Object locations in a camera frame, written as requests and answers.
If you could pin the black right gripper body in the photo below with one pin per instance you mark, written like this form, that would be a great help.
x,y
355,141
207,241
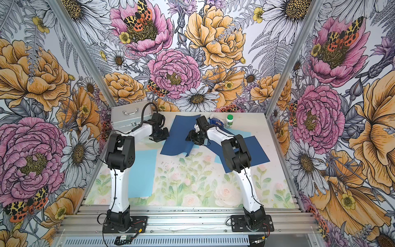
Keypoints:
x,y
201,139

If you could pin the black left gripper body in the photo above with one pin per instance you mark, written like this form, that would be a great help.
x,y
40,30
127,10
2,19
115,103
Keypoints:
x,y
161,135

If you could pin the dark blue paper sheet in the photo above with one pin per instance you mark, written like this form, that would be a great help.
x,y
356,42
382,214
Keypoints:
x,y
176,143

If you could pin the light blue paper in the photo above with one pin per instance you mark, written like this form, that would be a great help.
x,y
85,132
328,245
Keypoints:
x,y
142,172
239,132

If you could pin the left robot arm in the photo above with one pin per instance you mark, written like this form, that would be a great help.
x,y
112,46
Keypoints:
x,y
120,157

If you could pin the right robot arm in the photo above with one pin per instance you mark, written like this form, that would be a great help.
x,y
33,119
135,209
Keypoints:
x,y
238,159

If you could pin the blue gauze bandage packet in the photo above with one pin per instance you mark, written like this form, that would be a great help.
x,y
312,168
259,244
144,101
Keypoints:
x,y
217,121

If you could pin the white bottle green cap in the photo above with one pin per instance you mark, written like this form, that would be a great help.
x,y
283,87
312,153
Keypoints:
x,y
229,121

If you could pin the silver aluminium case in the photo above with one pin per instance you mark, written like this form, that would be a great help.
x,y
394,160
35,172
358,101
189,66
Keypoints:
x,y
125,118

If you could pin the floral table mat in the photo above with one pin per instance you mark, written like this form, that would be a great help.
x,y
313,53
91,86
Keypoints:
x,y
199,180

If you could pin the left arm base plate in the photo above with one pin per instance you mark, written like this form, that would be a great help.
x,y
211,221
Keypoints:
x,y
132,225

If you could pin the aluminium rail base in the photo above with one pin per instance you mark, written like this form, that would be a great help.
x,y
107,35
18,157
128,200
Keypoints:
x,y
188,227

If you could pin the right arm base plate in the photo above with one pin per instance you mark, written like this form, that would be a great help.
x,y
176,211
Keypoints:
x,y
238,223

